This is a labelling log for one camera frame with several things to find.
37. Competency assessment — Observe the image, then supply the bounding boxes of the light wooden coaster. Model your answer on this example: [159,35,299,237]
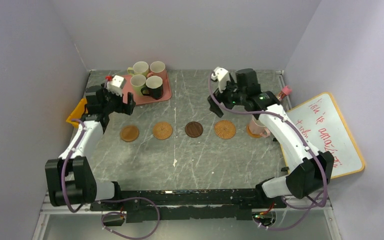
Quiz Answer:
[119,125,140,143]

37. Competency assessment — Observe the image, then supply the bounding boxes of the green mug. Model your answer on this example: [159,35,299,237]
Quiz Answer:
[130,74,147,96]
[127,61,150,77]

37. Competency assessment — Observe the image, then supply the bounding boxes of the woven coaster tan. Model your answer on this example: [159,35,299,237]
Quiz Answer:
[152,121,173,140]

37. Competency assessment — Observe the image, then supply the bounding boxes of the woven coaster light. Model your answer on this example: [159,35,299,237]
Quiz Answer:
[214,120,236,140]

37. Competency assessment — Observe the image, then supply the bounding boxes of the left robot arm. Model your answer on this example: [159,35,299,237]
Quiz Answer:
[44,84,136,211]

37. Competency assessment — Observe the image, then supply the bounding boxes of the pink serving tray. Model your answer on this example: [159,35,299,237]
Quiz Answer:
[122,71,173,106]

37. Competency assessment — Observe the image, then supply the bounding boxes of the green mug back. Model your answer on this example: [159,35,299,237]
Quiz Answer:
[127,61,150,77]

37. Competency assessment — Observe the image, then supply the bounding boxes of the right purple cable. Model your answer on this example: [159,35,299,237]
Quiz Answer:
[207,71,329,232]

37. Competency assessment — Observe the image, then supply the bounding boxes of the glass jar with markers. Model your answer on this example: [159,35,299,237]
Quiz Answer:
[276,85,292,101]

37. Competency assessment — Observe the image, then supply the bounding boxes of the green mug front middle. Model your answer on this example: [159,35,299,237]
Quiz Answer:
[130,74,147,96]

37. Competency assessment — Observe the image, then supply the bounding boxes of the whiteboard with yellow frame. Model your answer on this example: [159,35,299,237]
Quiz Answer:
[287,92,365,179]

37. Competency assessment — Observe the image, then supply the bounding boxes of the dark brown wooden coaster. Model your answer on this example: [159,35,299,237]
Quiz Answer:
[184,121,204,138]

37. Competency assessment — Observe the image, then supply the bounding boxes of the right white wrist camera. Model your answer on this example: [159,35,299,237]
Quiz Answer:
[210,67,230,93]

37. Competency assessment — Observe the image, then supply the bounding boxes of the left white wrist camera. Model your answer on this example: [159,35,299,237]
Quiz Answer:
[104,75,127,97]

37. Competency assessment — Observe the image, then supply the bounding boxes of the aluminium rail frame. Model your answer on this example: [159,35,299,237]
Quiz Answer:
[31,187,343,240]

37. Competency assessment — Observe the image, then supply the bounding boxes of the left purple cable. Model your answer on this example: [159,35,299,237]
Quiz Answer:
[61,119,161,240]

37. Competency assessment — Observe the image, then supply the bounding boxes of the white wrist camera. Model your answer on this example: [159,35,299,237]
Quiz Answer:
[210,67,230,93]
[104,75,127,97]

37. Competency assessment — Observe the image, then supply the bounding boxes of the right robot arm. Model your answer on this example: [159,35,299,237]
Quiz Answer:
[207,67,334,208]

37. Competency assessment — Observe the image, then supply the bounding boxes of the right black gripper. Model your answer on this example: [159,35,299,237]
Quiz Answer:
[207,75,247,118]

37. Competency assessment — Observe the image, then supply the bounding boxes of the purple cable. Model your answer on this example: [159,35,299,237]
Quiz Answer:
[61,119,161,240]
[207,71,329,232]

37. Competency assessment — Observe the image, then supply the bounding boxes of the black mug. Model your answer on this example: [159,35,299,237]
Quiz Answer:
[141,76,164,100]

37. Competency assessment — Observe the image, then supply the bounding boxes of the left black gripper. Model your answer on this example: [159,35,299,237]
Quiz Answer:
[101,83,136,116]

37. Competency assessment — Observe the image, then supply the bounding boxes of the yellow plastic bin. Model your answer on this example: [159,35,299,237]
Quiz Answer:
[66,98,88,129]

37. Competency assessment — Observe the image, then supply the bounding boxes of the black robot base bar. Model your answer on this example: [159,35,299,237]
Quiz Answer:
[90,188,286,223]

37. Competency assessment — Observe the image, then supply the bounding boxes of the pink mug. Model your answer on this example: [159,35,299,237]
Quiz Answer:
[248,115,271,138]
[148,61,167,79]

